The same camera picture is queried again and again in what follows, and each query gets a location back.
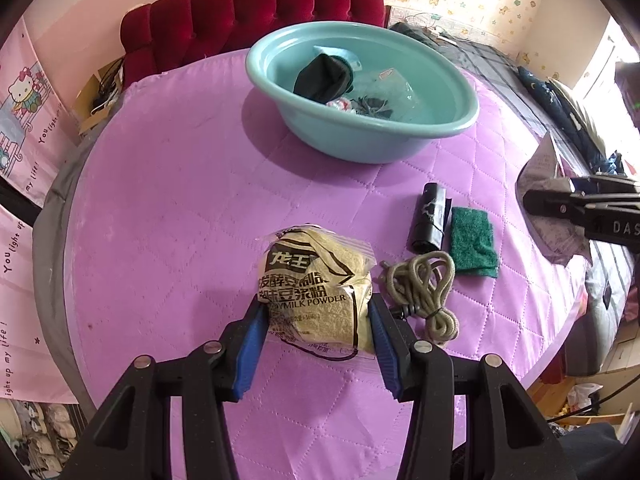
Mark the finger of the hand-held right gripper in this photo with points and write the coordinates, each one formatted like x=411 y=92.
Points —
x=550 y=202
x=605 y=184

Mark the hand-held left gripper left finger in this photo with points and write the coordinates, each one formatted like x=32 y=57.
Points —
x=250 y=355

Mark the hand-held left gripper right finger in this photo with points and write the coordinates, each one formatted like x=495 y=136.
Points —
x=385 y=355

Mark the green scouring pad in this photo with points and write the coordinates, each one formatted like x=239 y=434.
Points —
x=472 y=242

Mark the beige powder packet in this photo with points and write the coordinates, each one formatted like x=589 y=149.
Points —
x=320 y=285

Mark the black bag roll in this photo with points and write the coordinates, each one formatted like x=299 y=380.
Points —
x=430 y=220

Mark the clear plastic bag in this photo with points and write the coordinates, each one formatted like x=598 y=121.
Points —
x=395 y=90

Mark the teal plastic basin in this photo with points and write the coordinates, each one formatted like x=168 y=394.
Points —
x=360 y=130

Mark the white red wrapper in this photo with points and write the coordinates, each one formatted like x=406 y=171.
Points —
x=340 y=104

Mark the black cloth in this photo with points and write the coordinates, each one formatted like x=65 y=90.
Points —
x=322 y=77

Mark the white pillow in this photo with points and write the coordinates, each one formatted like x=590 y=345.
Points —
x=580 y=110

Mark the dark blue star pillow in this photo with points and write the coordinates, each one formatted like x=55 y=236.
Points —
x=555 y=100

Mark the bed with grey plaid cover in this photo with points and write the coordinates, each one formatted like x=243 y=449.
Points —
x=500 y=60

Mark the white plastic bag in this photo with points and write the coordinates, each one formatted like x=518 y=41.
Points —
x=582 y=396

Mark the purple quilted mat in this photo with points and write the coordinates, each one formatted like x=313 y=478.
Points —
x=175 y=200

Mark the person's dark clothing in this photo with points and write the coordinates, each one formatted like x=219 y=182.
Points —
x=590 y=452

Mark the row of slippers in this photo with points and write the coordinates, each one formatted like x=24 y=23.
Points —
x=35 y=435

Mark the pink cartoon curtain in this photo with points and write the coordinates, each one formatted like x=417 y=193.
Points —
x=20 y=310
x=25 y=95

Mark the grey table cover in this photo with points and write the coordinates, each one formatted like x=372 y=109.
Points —
x=50 y=220

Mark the open cardboard box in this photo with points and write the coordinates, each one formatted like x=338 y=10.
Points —
x=92 y=105

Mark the red tufted velvet sofa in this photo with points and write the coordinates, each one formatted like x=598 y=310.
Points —
x=225 y=15

